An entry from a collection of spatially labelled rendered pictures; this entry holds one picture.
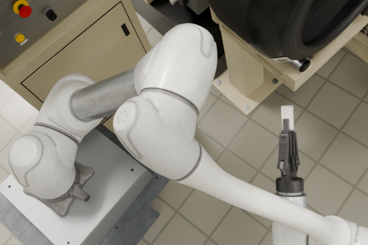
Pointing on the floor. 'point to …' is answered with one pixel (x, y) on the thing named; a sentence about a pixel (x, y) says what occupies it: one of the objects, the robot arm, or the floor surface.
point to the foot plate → (271, 85)
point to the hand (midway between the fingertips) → (287, 118)
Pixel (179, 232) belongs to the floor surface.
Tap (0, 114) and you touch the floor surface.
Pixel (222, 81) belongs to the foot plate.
